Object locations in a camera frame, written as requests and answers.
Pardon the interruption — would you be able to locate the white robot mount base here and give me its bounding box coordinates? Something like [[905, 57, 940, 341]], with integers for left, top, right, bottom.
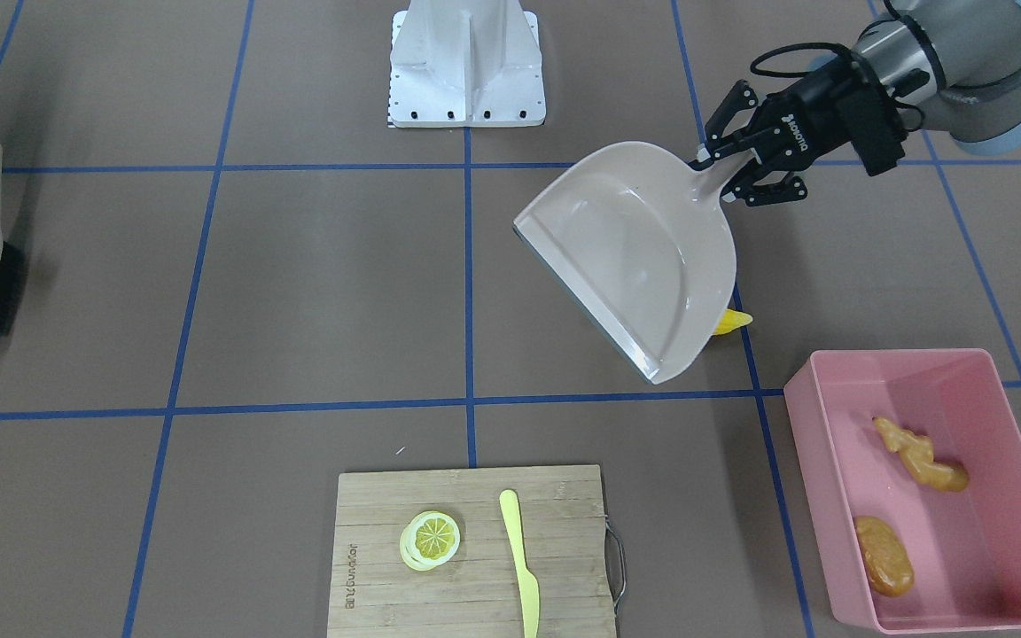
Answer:
[[386, 1, 547, 128]]

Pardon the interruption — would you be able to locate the yellow plastic knife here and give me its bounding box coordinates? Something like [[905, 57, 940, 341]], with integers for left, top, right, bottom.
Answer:
[[499, 489, 542, 637]]

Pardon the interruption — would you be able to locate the beige plastic dustpan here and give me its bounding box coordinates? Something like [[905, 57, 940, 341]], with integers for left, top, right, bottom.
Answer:
[[513, 141, 749, 385]]

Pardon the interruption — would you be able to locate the yellow toy corn cob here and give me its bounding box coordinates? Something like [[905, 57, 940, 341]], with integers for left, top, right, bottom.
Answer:
[[712, 308, 753, 336]]

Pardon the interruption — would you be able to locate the pink plastic bin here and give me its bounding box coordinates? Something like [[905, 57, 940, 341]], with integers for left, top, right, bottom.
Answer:
[[783, 348, 1021, 635]]

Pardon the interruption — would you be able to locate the tan toy ginger root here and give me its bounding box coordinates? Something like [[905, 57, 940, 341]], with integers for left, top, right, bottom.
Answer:
[[871, 416, 970, 493]]

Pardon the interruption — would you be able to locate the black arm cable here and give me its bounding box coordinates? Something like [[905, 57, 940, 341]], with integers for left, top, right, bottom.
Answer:
[[750, 42, 857, 79]]

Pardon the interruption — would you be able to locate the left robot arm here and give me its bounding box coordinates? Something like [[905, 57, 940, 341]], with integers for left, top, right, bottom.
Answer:
[[691, 1, 1021, 206]]

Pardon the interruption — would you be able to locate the brown toy potato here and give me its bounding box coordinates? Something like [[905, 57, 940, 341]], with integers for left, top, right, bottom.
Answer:
[[853, 516, 916, 597]]

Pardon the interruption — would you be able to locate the yellow lemon slice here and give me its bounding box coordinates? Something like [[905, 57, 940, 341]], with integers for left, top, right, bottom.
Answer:
[[400, 511, 461, 572]]

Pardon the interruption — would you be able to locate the wooden cutting board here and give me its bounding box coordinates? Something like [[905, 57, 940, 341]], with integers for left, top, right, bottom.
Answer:
[[325, 464, 617, 637]]

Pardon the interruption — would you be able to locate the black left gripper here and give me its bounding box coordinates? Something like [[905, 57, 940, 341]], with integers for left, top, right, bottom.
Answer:
[[704, 54, 907, 207]]

